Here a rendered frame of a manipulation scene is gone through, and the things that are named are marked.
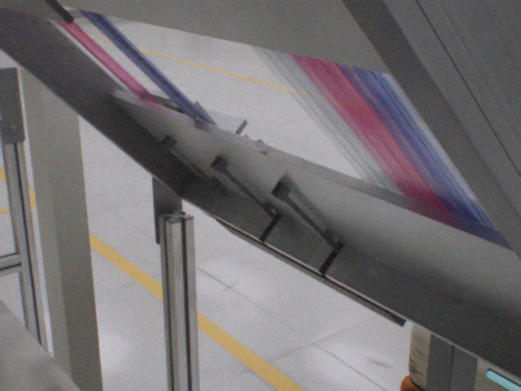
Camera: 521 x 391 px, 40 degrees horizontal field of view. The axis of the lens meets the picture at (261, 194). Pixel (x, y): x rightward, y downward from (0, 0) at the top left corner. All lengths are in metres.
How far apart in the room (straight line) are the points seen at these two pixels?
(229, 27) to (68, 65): 0.49
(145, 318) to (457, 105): 1.89
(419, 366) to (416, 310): 0.87
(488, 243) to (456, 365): 0.72
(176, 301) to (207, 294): 1.09
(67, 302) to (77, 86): 0.45
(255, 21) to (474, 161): 0.17
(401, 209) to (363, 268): 0.24
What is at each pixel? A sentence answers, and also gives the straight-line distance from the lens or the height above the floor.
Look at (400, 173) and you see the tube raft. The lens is 0.52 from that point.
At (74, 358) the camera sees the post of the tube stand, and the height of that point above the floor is 0.35.
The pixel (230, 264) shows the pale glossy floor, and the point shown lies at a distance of 2.39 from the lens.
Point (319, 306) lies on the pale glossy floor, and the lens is 2.15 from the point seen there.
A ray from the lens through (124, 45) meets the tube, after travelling 0.72.
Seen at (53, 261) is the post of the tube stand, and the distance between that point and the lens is 1.24.
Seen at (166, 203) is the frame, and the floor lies 0.65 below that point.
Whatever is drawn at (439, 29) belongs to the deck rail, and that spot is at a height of 1.02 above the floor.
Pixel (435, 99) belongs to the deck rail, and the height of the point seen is 0.99.
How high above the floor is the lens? 1.05
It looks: 21 degrees down
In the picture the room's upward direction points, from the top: straight up
